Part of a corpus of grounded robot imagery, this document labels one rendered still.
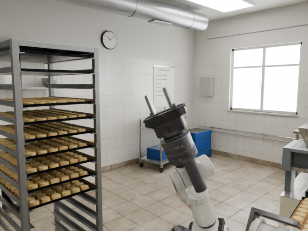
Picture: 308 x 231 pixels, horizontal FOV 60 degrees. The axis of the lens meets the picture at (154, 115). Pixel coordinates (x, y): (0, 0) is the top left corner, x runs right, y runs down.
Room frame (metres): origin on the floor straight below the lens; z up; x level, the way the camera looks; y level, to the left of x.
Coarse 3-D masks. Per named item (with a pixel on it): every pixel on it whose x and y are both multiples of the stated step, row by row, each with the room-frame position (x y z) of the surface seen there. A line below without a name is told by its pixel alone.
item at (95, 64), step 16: (96, 48) 1.62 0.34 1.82; (96, 64) 1.61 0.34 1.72; (96, 80) 1.61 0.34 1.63; (96, 96) 1.61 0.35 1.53; (96, 112) 1.61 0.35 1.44; (96, 128) 1.61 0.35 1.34; (96, 176) 1.61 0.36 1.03; (96, 192) 1.62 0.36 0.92; (96, 208) 1.62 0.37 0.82; (96, 224) 1.62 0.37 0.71
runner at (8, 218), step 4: (0, 208) 1.72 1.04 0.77; (0, 212) 1.65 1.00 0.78; (4, 212) 1.66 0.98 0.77; (4, 216) 1.60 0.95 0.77; (8, 216) 1.61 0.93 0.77; (8, 220) 1.54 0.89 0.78; (12, 220) 1.56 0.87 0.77; (12, 224) 1.49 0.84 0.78; (16, 224) 1.52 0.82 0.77; (16, 228) 1.44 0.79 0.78; (20, 228) 1.47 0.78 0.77
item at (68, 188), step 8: (8, 184) 1.65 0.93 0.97; (64, 184) 1.64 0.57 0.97; (72, 184) 1.67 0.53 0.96; (80, 184) 1.64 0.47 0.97; (16, 192) 1.52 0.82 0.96; (32, 192) 1.53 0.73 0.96; (40, 192) 1.51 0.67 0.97; (48, 192) 1.51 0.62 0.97; (56, 192) 1.55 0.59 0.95; (64, 192) 1.51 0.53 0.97; (72, 192) 1.54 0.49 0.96; (32, 200) 1.40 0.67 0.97; (40, 200) 1.44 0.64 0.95; (48, 200) 1.42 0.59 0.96
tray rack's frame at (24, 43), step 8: (8, 40) 1.31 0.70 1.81; (24, 40) 1.33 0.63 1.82; (0, 48) 1.41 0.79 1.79; (8, 48) 1.62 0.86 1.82; (24, 48) 1.62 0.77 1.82; (32, 48) 1.62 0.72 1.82; (40, 48) 1.41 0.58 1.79; (48, 48) 1.41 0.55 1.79; (56, 48) 1.44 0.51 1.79; (64, 48) 1.47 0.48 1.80; (72, 48) 1.51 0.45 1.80; (80, 48) 1.54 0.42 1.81; (88, 48) 1.58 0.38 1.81; (48, 64) 2.04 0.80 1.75; (56, 208) 2.04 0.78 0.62; (56, 216) 2.04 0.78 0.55
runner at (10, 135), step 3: (0, 132) 1.57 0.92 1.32; (3, 132) 1.53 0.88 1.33; (6, 132) 1.49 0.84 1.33; (3, 135) 1.53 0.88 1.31; (6, 135) 1.49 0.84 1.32; (9, 135) 1.46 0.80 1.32; (12, 135) 1.42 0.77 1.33; (15, 135) 1.39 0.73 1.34; (12, 138) 1.42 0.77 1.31; (15, 138) 1.39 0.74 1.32; (24, 138) 1.31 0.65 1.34; (24, 141) 1.31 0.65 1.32; (24, 144) 1.31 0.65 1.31
